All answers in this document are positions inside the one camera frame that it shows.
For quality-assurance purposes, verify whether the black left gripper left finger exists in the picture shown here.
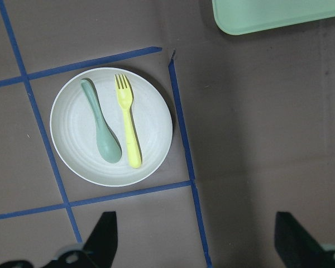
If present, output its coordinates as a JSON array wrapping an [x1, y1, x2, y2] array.
[[53, 212, 118, 267]]

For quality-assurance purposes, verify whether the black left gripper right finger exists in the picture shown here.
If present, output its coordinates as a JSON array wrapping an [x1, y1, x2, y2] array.
[[274, 212, 335, 267]]

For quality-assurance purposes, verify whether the white round plate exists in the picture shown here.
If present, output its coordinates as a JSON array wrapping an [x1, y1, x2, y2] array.
[[50, 68, 173, 187]]

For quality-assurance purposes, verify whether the yellow plastic fork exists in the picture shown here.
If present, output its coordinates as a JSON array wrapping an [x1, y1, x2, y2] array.
[[114, 74, 142, 169]]

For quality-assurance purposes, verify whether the green plastic spoon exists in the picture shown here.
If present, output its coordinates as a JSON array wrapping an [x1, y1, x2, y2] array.
[[80, 78, 122, 164]]

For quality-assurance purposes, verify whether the light green tray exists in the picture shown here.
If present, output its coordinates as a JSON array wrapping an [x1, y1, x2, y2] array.
[[212, 1, 335, 35]]

